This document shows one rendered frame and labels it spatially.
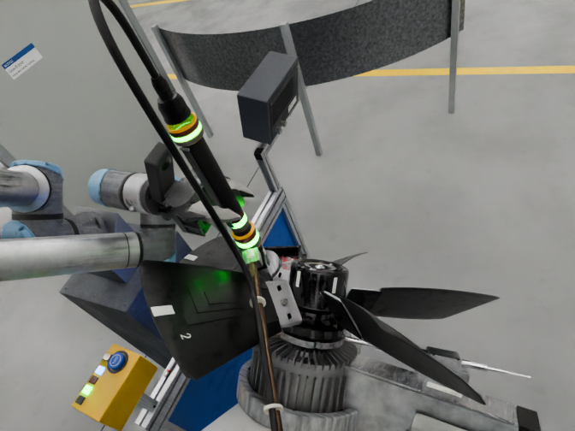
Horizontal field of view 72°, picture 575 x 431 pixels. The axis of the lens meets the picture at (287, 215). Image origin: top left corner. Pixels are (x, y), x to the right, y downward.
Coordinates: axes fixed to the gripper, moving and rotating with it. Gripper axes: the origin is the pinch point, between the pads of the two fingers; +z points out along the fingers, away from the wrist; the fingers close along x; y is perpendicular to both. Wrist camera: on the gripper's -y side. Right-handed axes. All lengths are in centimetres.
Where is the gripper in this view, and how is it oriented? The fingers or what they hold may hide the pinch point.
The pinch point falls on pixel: (239, 202)
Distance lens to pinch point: 64.3
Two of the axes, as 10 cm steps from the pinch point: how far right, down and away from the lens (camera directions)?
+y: 2.8, 6.3, 7.2
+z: 8.8, 1.4, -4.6
